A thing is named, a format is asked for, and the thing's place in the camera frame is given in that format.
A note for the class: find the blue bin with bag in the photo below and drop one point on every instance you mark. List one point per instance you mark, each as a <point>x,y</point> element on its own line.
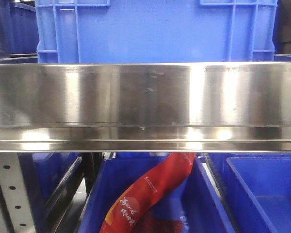
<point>194,205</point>

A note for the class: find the blue bin right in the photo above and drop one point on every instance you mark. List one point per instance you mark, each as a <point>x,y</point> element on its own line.
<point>256,188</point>

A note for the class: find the red snack bag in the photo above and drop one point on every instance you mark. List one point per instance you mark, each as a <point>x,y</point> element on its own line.
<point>146,191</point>

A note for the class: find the large blue crate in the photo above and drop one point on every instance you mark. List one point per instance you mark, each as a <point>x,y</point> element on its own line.
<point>155,31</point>

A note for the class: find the perforated steel upright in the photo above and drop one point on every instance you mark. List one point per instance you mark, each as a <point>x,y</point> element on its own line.
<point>15,196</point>

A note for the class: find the stainless steel shelf rail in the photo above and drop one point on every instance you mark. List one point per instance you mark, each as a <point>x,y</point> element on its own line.
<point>239,106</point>

